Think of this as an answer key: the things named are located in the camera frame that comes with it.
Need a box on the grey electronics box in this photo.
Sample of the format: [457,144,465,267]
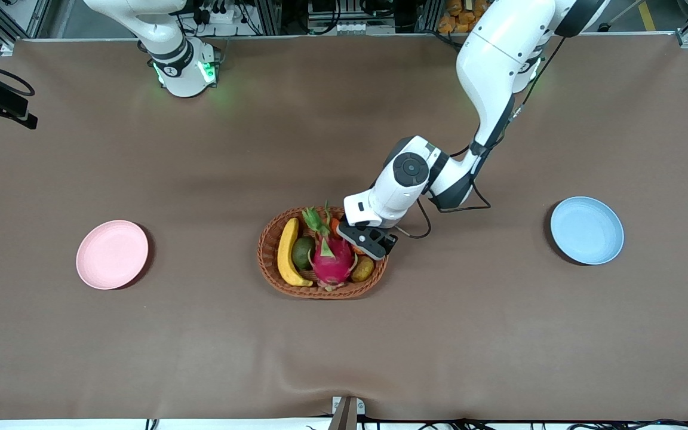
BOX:
[307,0,397,36]

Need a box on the brown wicker basket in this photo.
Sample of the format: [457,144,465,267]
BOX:
[257,206,389,299]

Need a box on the green avocado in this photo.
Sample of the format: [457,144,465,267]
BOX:
[291,236,317,271]

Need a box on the orange items pile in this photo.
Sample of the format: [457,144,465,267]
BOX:
[438,0,500,35]

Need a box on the brown kiwi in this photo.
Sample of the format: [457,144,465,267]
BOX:
[351,256,375,282]

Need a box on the white power strip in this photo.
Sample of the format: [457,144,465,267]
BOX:
[196,0,253,28]

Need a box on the pink plate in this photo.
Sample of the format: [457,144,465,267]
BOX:
[76,220,149,291]

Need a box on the yellow banana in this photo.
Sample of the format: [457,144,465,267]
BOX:
[277,217,315,288]

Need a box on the grey metal bracket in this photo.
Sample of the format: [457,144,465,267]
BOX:
[327,395,366,430]

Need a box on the light blue plate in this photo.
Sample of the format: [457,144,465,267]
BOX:
[550,196,625,265]

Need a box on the table cover cloth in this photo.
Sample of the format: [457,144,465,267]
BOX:
[0,35,688,422]

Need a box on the pink dragon fruit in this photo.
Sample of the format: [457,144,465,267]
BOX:
[301,202,359,292]

